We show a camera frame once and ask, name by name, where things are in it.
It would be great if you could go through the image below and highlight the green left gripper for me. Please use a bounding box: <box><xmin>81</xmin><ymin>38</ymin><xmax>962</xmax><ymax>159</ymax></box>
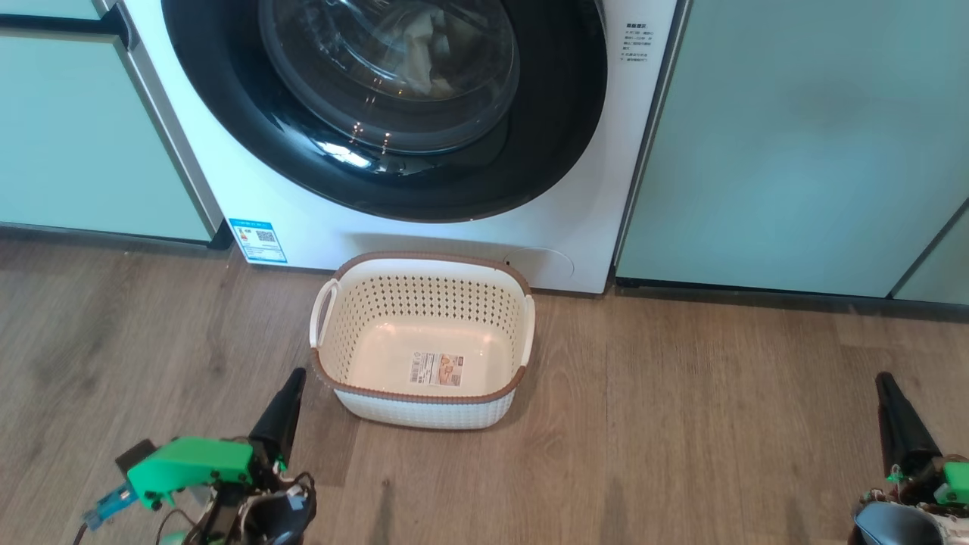
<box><xmin>126</xmin><ymin>368</ymin><xmax>307</xmax><ymax>509</ymax></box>

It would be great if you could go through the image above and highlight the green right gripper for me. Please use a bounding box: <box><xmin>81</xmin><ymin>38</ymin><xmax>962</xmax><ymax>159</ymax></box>
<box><xmin>876</xmin><ymin>372</ymin><xmax>969</xmax><ymax>504</ymax></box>

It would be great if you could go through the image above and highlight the round black glass washer door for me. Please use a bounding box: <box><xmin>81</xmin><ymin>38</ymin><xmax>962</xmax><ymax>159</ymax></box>
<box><xmin>161</xmin><ymin>0</ymin><xmax>609</xmax><ymax>223</ymax></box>

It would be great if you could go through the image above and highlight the pale yellow garment blue trim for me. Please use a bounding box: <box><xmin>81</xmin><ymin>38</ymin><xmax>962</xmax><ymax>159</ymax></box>
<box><xmin>394</xmin><ymin>6</ymin><xmax>463</xmax><ymax>98</ymax></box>

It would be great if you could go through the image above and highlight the white front-load washing machine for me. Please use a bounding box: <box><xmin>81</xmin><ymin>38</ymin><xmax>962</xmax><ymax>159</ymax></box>
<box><xmin>114</xmin><ymin>0</ymin><xmax>682</xmax><ymax>294</ymax></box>

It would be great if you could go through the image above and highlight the white paper with printed text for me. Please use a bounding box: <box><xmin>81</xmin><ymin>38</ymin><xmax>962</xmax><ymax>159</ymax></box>
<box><xmin>621</xmin><ymin>21</ymin><xmax>653</xmax><ymax>83</ymax></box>

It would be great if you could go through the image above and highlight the white perforated basket brown rim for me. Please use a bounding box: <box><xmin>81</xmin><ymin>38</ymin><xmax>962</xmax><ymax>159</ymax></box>
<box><xmin>309</xmin><ymin>252</ymin><xmax>537</xmax><ymax>431</ymax></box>

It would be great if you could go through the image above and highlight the pale green cabinet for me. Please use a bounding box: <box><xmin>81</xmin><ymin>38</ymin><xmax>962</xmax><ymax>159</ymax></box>
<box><xmin>0</xmin><ymin>0</ymin><xmax>232</xmax><ymax>251</ymax></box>
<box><xmin>613</xmin><ymin>0</ymin><xmax>969</xmax><ymax>297</ymax></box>
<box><xmin>892</xmin><ymin>201</ymin><xmax>969</xmax><ymax>306</ymax></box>

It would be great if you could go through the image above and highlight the paper product sticker in basket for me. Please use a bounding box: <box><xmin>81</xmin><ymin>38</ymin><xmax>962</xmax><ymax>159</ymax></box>
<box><xmin>409</xmin><ymin>351</ymin><xmax>464</xmax><ymax>388</ymax></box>

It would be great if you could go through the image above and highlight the blue energy label sticker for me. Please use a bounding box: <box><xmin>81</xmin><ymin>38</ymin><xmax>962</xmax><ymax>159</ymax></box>
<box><xmin>229</xmin><ymin>219</ymin><xmax>288</xmax><ymax>265</ymax></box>

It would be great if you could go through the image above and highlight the teal cable connector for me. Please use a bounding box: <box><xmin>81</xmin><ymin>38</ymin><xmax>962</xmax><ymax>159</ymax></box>
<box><xmin>82</xmin><ymin>481</ymin><xmax>141</xmax><ymax>531</ymax></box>

